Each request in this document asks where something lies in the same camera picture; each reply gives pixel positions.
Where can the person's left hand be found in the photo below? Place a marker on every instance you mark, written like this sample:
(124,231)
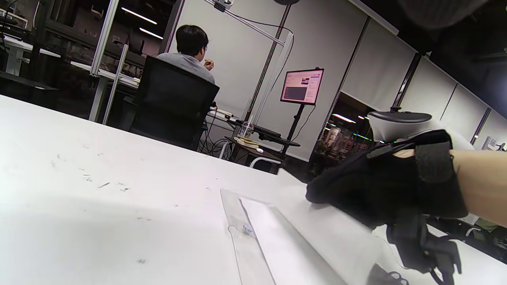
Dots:
(356,186)

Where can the spiral notebook with clear cover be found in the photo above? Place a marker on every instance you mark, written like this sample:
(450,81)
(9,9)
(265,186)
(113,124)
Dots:
(285,245)

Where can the person's left forearm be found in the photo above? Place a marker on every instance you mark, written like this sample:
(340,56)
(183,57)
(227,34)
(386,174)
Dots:
(483,186)

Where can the black white left controller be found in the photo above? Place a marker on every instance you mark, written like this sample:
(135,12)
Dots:
(396,130)

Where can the black monitor stand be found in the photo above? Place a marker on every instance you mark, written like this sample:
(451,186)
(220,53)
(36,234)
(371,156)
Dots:
(296,122)

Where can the flat screen monitor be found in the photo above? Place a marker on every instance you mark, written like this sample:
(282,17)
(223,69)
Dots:
(302,86)

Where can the cream plastic box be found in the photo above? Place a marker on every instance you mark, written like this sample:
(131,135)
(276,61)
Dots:
(245,141)

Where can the clear plastic cup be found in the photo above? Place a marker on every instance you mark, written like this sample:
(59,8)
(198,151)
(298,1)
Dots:
(246,128)

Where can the black office chair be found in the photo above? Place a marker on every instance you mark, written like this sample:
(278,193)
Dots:
(170,99)

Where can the ceiling light strip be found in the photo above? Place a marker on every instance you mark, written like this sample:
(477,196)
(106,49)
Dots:
(138,16)
(150,33)

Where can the white background desk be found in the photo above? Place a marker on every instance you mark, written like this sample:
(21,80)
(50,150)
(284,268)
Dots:
(16,45)

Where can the aluminium overhead rail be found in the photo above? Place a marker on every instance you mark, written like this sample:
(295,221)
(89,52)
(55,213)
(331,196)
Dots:
(253,24)

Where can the white desk leg frame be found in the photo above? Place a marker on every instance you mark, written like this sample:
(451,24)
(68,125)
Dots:
(97,99)

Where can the aluminium frame post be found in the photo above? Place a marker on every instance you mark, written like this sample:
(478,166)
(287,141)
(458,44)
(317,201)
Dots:
(103,39)

